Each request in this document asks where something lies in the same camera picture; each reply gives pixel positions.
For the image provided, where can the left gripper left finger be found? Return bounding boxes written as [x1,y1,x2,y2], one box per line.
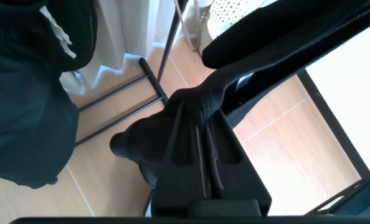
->
[151,107,208,215]

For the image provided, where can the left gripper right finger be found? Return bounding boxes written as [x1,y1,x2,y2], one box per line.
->
[207,108,272,215]

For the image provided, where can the black shorts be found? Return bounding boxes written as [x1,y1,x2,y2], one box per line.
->
[0,0,98,190]

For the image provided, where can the black garment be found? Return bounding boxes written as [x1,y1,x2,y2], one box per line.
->
[109,0,370,189]

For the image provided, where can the black clothes rack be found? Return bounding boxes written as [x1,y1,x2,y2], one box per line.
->
[74,0,189,147]

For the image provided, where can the white laundry basket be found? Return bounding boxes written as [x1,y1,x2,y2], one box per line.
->
[207,0,278,40]

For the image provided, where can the beige curtain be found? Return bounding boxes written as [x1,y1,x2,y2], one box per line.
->
[59,0,216,96]

